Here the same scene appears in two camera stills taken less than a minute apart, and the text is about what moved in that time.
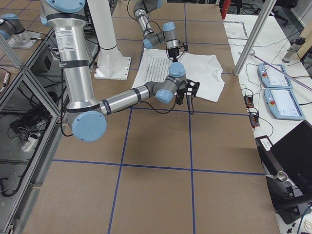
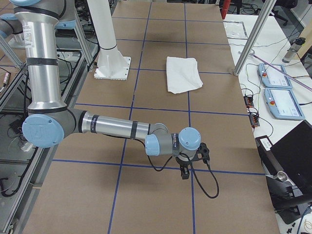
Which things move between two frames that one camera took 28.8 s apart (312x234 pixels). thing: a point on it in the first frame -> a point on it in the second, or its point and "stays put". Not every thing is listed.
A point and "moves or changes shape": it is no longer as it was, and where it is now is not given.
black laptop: (294, 153) stays put
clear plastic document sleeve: (235, 29) stays put
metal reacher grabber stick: (253, 53) stays put
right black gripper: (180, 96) -> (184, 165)
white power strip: (30, 142) stays put
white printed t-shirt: (155, 63) moves or changes shape
